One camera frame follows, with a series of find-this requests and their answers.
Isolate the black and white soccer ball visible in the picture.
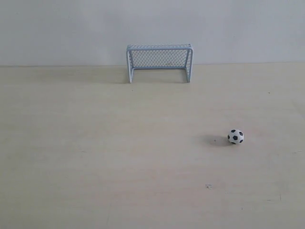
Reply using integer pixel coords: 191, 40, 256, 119
227, 129, 244, 145

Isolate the small white soccer goal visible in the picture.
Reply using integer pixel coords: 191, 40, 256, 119
126, 44, 194, 83

